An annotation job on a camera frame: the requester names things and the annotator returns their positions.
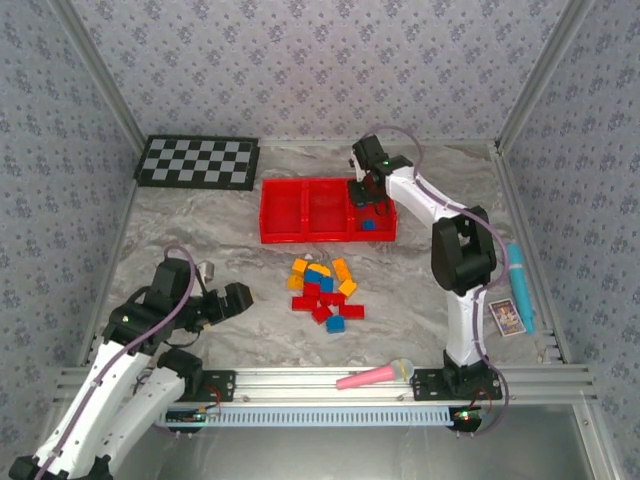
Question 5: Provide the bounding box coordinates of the red three-compartment tray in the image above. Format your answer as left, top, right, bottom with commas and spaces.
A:
258, 177, 401, 245

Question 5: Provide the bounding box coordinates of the black grey checkerboard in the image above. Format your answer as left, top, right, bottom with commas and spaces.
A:
134, 134, 261, 192

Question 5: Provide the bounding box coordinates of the pink toy microphone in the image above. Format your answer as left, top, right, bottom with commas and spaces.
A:
335, 358, 415, 391

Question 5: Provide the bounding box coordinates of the teal toy microphone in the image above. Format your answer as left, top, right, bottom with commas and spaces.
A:
505, 242, 536, 335

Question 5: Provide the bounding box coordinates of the purple playing card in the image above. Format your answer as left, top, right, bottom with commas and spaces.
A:
488, 298, 526, 337

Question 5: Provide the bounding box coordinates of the grey metal shelf panel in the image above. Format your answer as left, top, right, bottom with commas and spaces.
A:
29, 404, 621, 480

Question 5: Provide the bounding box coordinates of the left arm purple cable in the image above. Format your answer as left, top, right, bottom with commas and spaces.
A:
32, 244, 196, 476

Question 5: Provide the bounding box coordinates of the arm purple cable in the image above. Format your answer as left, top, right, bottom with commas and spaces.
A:
32, 244, 196, 476
360, 124, 511, 439

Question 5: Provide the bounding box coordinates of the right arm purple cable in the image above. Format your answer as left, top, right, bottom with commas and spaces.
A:
360, 124, 511, 439

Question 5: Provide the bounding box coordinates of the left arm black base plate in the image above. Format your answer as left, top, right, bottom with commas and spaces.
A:
199, 369, 237, 404

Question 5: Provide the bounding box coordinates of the aluminium table side rail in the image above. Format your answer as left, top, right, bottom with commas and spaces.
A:
77, 182, 144, 369
492, 142, 574, 366

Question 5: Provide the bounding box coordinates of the long aluminium base rail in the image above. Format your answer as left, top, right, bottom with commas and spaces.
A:
53, 366, 600, 405

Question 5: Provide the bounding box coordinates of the light blue cable duct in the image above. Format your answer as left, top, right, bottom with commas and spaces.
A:
157, 405, 451, 427

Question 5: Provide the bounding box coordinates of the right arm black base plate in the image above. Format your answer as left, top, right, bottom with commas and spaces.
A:
410, 368, 504, 401

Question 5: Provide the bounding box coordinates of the aluminium corner post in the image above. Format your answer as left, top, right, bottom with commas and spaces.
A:
47, 0, 151, 149
494, 0, 601, 151

